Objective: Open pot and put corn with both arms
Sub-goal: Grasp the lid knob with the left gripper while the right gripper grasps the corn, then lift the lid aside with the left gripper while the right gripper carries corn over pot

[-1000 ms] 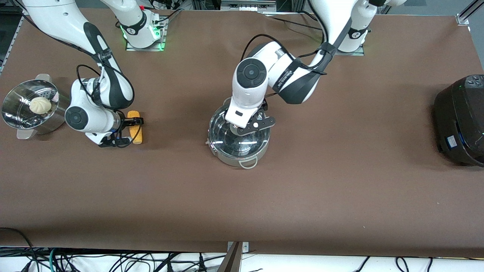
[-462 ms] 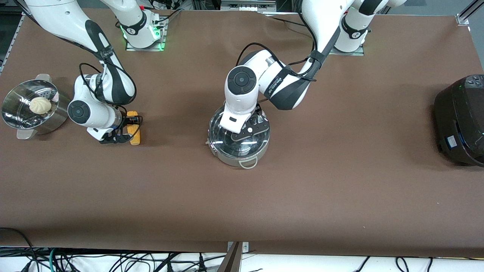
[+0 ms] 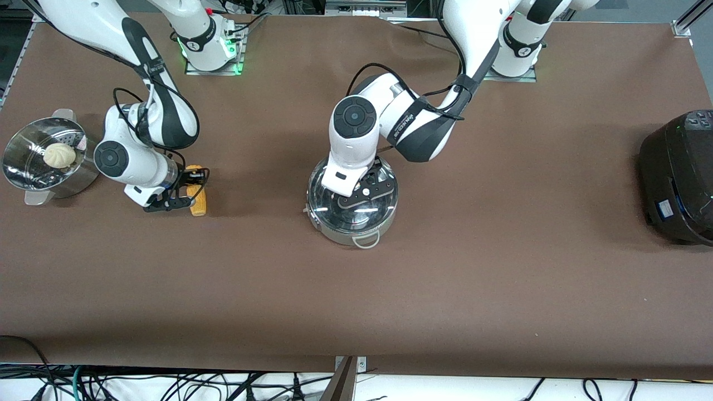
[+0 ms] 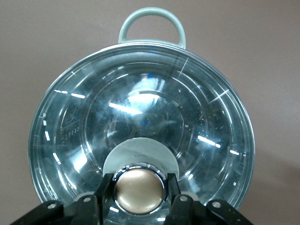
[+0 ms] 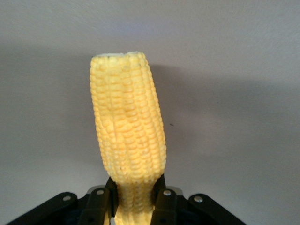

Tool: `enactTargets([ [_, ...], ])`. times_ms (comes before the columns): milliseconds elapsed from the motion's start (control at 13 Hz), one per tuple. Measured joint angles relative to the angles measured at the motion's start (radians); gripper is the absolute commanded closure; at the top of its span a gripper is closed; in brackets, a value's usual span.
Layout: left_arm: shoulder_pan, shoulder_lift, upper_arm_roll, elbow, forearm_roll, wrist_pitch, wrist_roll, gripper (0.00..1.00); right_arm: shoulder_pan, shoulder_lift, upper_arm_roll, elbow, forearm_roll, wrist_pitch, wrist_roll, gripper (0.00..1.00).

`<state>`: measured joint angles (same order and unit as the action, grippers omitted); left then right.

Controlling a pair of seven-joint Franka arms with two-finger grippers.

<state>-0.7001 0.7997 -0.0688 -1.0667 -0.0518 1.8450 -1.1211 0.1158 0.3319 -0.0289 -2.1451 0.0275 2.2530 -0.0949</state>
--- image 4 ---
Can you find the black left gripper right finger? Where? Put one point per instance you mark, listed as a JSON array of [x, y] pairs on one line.
[[187, 206]]

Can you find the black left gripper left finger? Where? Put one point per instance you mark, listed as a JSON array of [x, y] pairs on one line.
[[86, 206]]

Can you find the glass lid with gold knob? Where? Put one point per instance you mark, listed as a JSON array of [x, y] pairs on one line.
[[140, 117]]

